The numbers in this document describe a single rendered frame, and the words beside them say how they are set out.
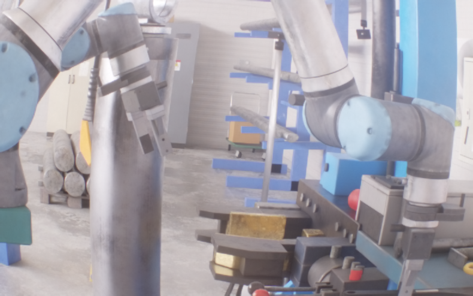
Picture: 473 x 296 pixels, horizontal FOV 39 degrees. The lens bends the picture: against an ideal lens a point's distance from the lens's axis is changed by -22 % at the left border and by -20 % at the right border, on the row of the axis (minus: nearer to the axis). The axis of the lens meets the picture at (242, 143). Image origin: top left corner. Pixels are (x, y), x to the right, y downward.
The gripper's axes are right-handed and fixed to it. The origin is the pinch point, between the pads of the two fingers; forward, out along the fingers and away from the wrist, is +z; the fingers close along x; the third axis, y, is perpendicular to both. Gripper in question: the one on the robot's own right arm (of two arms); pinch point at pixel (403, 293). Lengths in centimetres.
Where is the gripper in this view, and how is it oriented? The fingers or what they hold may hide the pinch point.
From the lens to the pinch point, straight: 130.1
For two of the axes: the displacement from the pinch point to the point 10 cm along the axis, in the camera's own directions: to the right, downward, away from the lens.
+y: -9.9, -1.1, 0.9
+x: -1.0, 0.9, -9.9
